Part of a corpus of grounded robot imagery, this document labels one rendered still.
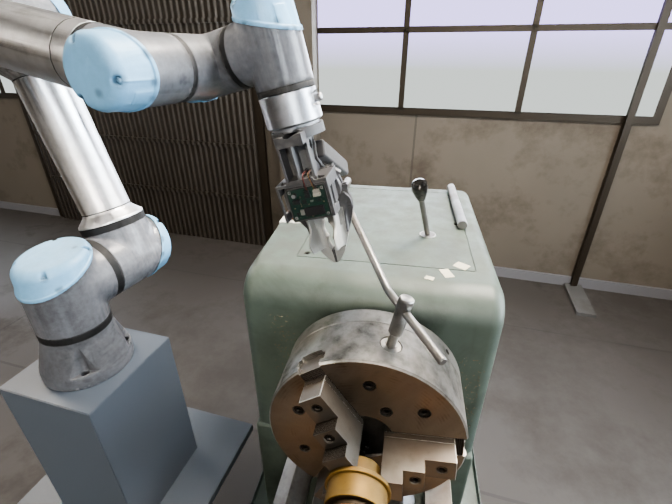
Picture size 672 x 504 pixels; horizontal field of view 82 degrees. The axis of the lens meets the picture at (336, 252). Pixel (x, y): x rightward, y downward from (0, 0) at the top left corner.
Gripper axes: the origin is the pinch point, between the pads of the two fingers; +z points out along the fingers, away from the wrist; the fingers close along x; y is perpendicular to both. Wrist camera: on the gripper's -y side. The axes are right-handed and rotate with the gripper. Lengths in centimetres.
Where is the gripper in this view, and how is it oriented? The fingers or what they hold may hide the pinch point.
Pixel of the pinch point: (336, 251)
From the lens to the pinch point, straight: 61.0
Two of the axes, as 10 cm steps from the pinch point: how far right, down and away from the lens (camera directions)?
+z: 2.4, 8.8, 4.1
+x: 9.5, -1.4, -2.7
